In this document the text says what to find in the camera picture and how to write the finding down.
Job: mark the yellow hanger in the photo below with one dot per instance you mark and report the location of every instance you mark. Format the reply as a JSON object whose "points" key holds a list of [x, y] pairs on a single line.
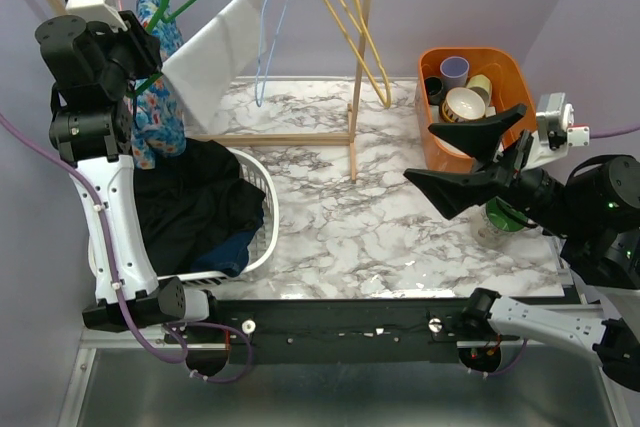
{"points": [[355, 14]]}

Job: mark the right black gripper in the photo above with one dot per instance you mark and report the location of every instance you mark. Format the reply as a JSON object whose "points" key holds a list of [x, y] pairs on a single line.
{"points": [[448, 191]]}

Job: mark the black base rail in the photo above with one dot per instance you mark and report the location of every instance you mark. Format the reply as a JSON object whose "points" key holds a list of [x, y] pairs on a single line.
{"points": [[338, 331]]}

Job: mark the blue denim skirt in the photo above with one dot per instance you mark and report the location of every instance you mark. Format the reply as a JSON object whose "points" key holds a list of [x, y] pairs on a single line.
{"points": [[229, 258]]}

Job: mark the orange plastic bin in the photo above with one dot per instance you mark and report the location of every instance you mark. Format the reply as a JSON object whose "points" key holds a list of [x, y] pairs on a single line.
{"points": [[509, 89]]}

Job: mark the light blue wire hanger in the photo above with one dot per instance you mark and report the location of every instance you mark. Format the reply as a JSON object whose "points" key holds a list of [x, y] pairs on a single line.
{"points": [[272, 16]]}

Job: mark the green interior mug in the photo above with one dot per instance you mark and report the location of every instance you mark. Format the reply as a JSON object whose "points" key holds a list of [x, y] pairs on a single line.
{"points": [[493, 223]]}

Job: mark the white cloth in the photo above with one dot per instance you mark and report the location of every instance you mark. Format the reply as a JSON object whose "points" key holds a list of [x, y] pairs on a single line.
{"points": [[201, 71]]}

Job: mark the black cup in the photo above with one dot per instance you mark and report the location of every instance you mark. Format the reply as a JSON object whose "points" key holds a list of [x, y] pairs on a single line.
{"points": [[435, 90]]}

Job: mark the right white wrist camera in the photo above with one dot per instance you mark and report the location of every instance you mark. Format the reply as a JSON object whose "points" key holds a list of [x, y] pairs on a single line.
{"points": [[556, 131]]}

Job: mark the cream cup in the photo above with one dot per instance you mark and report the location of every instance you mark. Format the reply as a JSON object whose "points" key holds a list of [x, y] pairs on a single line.
{"points": [[483, 86]]}

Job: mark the white laundry basket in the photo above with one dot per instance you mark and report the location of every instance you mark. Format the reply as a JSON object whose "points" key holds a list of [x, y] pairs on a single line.
{"points": [[265, 238]]}

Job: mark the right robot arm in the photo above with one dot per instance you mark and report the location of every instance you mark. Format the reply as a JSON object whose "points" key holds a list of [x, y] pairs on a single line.
{"points": [[596, 214]]}

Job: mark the black pleated skirt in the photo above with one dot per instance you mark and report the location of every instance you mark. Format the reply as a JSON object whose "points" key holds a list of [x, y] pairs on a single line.
{"points": [[189, 204]]}

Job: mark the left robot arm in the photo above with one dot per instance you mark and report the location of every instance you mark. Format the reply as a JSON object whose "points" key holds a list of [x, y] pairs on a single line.
{"points": [[94, 65]]}

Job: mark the floral blue garment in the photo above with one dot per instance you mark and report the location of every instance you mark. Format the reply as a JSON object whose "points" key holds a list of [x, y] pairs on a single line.
{"points": [[158, 128]]}

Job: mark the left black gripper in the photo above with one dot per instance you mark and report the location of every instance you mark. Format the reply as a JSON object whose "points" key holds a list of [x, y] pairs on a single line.
{"points": [[145, 47]]}

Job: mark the purple cup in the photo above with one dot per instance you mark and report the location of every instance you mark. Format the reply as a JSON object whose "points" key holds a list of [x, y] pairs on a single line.
{"points": [[454, 72]]}

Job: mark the patterned white bowl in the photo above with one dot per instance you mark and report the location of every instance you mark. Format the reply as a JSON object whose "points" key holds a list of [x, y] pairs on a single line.
{"points": [[462, 105]]}

